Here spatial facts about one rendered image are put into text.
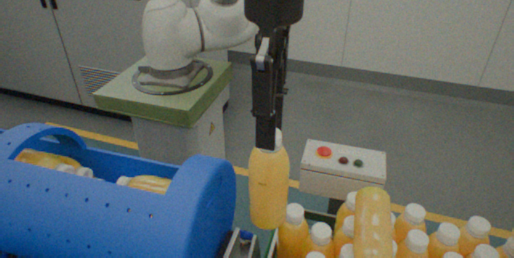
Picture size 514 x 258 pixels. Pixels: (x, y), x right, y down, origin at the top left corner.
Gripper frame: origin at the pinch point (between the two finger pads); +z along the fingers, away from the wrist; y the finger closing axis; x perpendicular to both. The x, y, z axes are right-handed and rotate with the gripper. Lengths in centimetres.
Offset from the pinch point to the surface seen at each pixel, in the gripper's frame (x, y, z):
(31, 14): -213, -158, 59
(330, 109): 2, -220, 138
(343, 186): 13.9, -22.8, 32.5
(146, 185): -27.3, -3.3, 24.6
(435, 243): 33.2, -10.3, 30.6
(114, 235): -23.7, 12.4, 20.1
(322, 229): 10.6, -4.8, 27.7
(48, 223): -37.2, 12.9, 21.1
